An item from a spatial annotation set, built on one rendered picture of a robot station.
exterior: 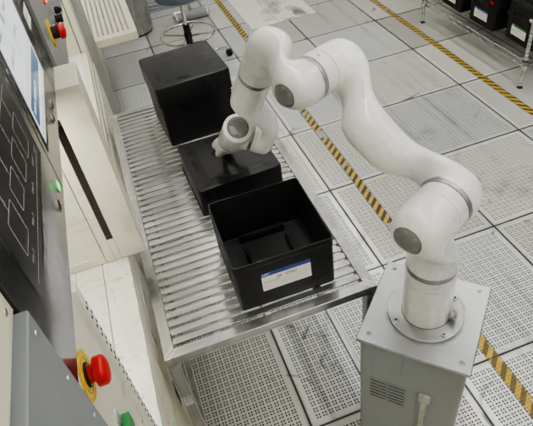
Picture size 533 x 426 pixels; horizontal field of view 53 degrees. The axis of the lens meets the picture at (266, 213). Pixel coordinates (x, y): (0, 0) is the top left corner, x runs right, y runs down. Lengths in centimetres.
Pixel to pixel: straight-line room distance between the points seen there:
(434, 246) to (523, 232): 173
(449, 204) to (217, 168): 89
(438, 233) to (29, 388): 82
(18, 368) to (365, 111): 85
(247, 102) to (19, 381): 102
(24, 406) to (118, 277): 105
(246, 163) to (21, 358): 135
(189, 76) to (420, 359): 125
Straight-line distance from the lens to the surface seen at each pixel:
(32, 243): 66
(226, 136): 150
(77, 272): 158
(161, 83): 202
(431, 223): 109
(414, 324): 141
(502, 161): 321
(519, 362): 235
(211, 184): 172
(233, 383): 225
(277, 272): 140
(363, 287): 150
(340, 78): 118
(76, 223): 146
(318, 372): 223
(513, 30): 399
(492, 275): 259
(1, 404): 46
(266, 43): 123
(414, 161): 116
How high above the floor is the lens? 193
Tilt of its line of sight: 42 degrees down
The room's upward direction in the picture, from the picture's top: 9 degrees counter-clockwise
